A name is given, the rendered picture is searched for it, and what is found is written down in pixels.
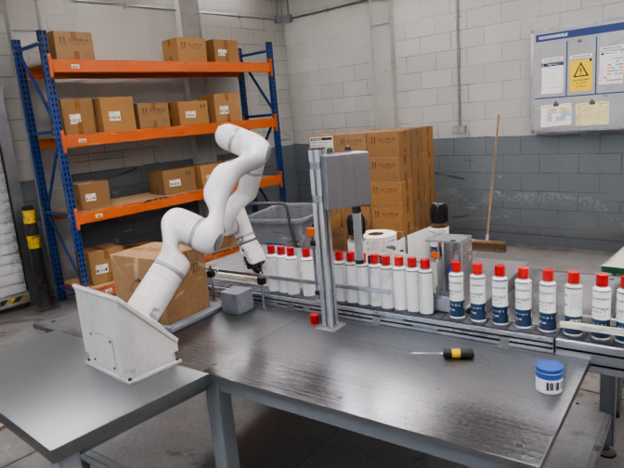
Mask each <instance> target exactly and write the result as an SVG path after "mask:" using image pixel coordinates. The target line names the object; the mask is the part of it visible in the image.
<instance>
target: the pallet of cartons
mask: <svg viewBox="0 0 624 468"><path fill-rule="evenodd" d="M308 141H309V148H310V149H313V148H325V153H326V154H327V148H332V149H333V153H337V152H345V146H350V147H351V150H352V151H355V150H362V151H368V152H369V160H370V190H371V204H367V205H360V209H361V213H362V214H363V215H364V217H365V225H366V230H373V229H389V230H394V231H395V232H396V239H397V240H400V239H402V238H404V237H405V236H407V235H409V234H412V233H414V232H417V231H419V230H422V229H425V228H429V227H430V226H432V225H433V223H431V221H430V205H431V203H433V202H436V188H435V167H434V145H433V126H432V125H430V126H415V127H399V128H384V129H371V130H365V131H353V132H340V133H329V134H322V135H314V136H308ZM350 214H352V207H347V208H341V209H334V210H331V238H332V250H333V251H339V250H341V251H344V252H348V243H347V240H348V239H350V236H349V235H348V234H347V225H346V218H347V217H348V215H350Z"/></svg>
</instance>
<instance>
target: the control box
mask: <svg viewBox="0 0 624 468"><path fill-rule="evenodd" d="M320 167H321V177H322V189H323V202H324V208H325V209H327V210H334V209H341V208H347V207H354V206H360V205H367V204H371V175H370V160H369V152H368V151H362V150H355V151H351V152H337V153H333V154H325V155H321V156H320Z"/></svg>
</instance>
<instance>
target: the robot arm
mask: <svg viewBox="0 0 624 468"><path fill-rule="evenodd" d="M214 138H215V141H216V143H217V145H218V146H219V147H221V148H222V149H224V150H227V151H229V152H232V153H234V154H237V155H239V156H240V157H239V158H237V159H235V160H232V161H229V162H222V163H220V164H218V165H217V166H216V168H215V169H214V170H213V172H212V173H211V175H210V176H209V178H208V180H207V182H206V184H205V187H204V190H203V198H204V200H205V202H206V204H207V206H208V209H209V215H208V217H207V218H204V217H202V216H200V215H197V214H194V213H192V212H190V211H188V210H185V209H182V208H173V209H171V210H169V211H168V212H167V213H166V214H165V215H164V216H163V218H162V222H161V228H162V249H161V251H160V253H159V255H158V257H157V258H156V260H155V261H154V263H153V264H152V266H151V267H150V269H149V271H148V272H147V274H146V276H145V277H144V279H143V280H142V281H141V282H140V284H139V285H138V287H137V288H136V290H135V292H134V293H133V295H132V296H131V298H130V300H129V301H128V303H127V304H129V305H130V306H131V307H133V308H134V309H136V310H137V311H139V312H140V313H142V314H143V315H145V316H146V317H147V318H149V319H151V320H152V321H154V322H155V323H157V324H158V325H160V326H161V327H163V328H164V326H163V325H162V324H160V323H159V322H158V320H159V319H160V317H161V315H162V314H163V312H164V310H165V308H166V307H167V306H168V304H169V303H170V301H171V300H172V298H173V296H174V295H175V293H176V291H177V289H178V288H179V286H180V285H181V283H182V281H183V280H184V278H185V277H186V276H187V274H188V272H189V269H190V263H189V260H188V259H187V257H186V256H185V255H183V254H182V253H181V251H180V250H179V245H180V244H181V243H182V244H184V245H186V246H188V247H190V248H192V249H194V250H196V251H198V252H201V253H203V254H213V253H215V252H216V251H217V250H218V249H219V248H220V247H221V245H222V243H223V240H224V236H229V235H232V234H234V235H235V238H236V240H237V243H238V244H239V243H240V254H241V257H242V260H243V263H244V265H246V266H247V268H248V269H252V270H253V272H255V273H258V274H259V272H260V271H261V272H262V274H264V273H263V270H262V265H263V264H264V263H265V261H264V260H265V259H266V257H265V254H264V252H263V250H262V248H261V246H260V244H259V242H258V241H257V240H256V239H254V238H255V235H254V231H253V228H252V226H251V223H250V220H249V218H248V215H247V214H246V211H245V208H244V206H246V205H247V204H248V203H250V202H252V201H253V200H254V199H255V198H256V196H257V193H258V190H259V186H260V182H261V178H262V174H263V171H264V167H265V163H266V162H267V160H268V159H269V156H270V150H271V148H270V146H269V143H268V142H267V141H266V140H265V139H264V138H263V137H262V136H260V135H258V134H256V133H254V132H251V131H249V130H246V129H244V128H241V127H238V126H237V125H234V124H230V123H226V124H222V125H220V126H219V127H218V128H217V129H216V131H215V134H214ZM238 181H239V185H238V188H237V190H236V191H235V192H234V193H233V194H232V195H231V196H230V194H231V192H232V191H233V189H234V188H235V186H236V184H237V183H238ZM229 196H230V197H229Z"/></svg>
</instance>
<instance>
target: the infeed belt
mask: <svg viewBox="0 0 624 468"><path fill-rule="evenodd" d="M213 282H214V286H218V287H225V288H231V287H233V286H242V287H249V288H253V289H252V291H253V292H255V293H261V285H256V284H250V283H244V282H237V281H231V280H224V279H213ZM264 293H266V294H273V295H278V296H285V297H291V298H297V299H303V300H309V301H316V300H317V296H314V297H304V292H303V291H300V294H298V295H295V296H291V295H289V294H287V293H280V292H270V291H269V286H264ZM337 305H339V306H352V307H357V308H364V309H369V310H376V311H382V312H388V313H394V314H400V315H406V316H413V317H418V318H425V319H436V320H442V321H448V322H454V323H460V324H466V325H473V326H479V327H485V328H491V329H497V330H504V331H509V332H521V333H527V334H533V335H539V336H545V337H552V338H553V339H554V338H556V337H557V336H558V334H559V333H560V331H561V330H562V328H556V333H551V334H549V333H542V332H540V331H539V328H540V325H537V324H532V329H530V330H526V331H523V330H518V329H516V328H515V321H510V320H509V325H508V326H505V327H498V326H495V325H493V324H492V318H487V321H486V322H484V323H473V322H472V321H471V315H470V316H469V315H465V319H461V320H455V319H451V318H450V313H449V312H443V311H436V310H435V313H434V314H433V315H430V316H425V315H421V314H420V312H419V313H409V312H408V311H407V310H406V311H396V310H395V309H391V310H385V309H382V308H381V307H372V306H370V305H367V306H361V305H358V304H354V305H351V304H348V303H347V302H344V303H338V302H337Z"/></svg>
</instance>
